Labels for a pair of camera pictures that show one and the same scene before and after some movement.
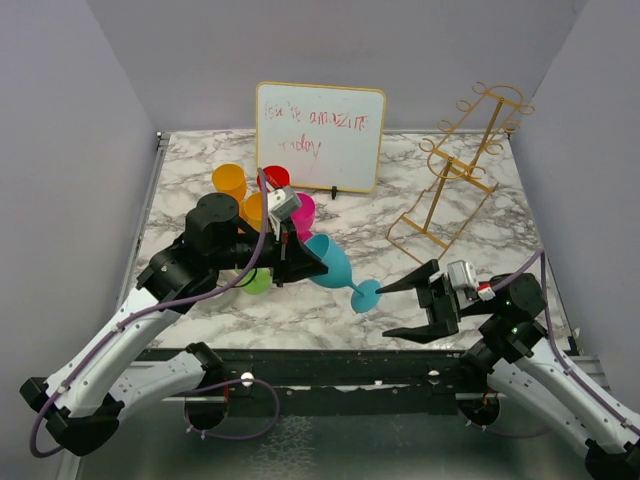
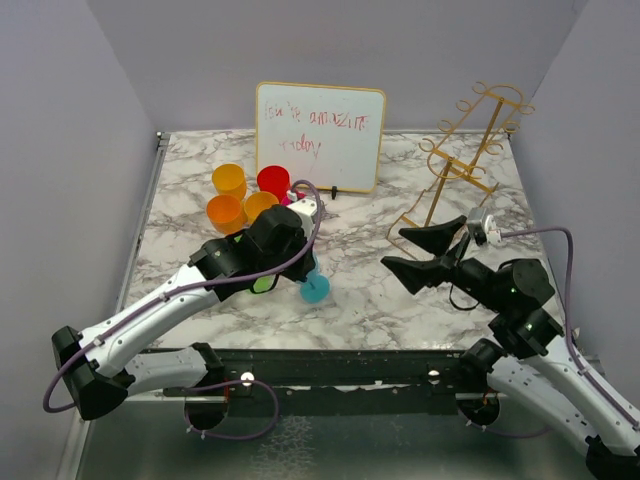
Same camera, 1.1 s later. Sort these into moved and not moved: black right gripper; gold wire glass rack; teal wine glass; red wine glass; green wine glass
Moved: teal wine glass; black right gripper
Not moved: gold wire glass rack; red wine glass; green wine glass
